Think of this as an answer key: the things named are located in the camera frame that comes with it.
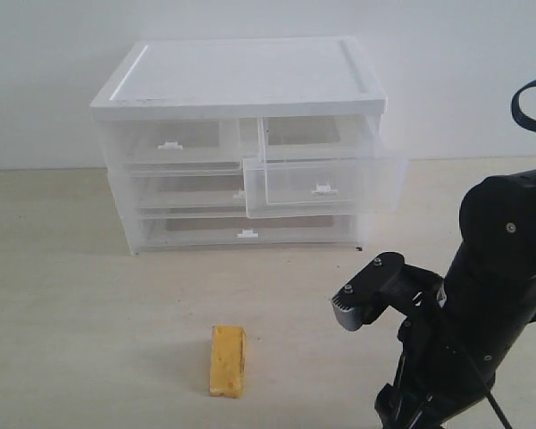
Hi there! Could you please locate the clear middle wide drawer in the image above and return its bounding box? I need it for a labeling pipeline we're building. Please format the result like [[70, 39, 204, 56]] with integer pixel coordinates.
[[124, 168, 363, 213]]

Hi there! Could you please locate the yellow cheese block sponge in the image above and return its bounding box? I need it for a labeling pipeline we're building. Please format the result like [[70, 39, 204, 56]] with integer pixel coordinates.
[[209, 325, 247, 399]]

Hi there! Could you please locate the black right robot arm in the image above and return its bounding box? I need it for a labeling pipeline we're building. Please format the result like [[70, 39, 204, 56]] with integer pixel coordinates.
[[375, 170, 536, 428]]

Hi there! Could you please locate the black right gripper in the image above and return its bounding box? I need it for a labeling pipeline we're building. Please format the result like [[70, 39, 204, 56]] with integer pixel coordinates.
[[375, 265, 500, 428]]

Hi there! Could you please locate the white plastic drawer cabinet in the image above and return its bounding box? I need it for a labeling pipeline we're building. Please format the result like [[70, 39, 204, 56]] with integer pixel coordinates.
[[90, 37, 387, 255]]

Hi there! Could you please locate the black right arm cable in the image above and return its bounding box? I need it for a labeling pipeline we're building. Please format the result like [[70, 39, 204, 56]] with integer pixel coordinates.
[[482, 76, 536, 429]]

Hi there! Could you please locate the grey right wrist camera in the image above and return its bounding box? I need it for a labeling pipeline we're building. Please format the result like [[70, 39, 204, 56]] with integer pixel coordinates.
[[331, 252, 405, 332]]

